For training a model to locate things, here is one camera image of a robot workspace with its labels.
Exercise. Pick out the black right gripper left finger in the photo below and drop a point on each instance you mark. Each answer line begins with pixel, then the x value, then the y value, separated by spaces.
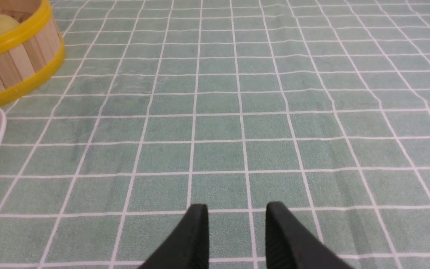
pixel 187 247

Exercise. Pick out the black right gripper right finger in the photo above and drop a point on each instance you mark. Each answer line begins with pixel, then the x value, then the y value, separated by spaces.
pixel 290 245

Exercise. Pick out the green checkered tablecloth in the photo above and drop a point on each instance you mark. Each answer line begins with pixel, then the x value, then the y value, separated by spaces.
pixel 321 104

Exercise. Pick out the bamboo steamer basket yellow rim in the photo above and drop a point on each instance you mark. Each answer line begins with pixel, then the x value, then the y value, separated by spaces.
pixel 30 53

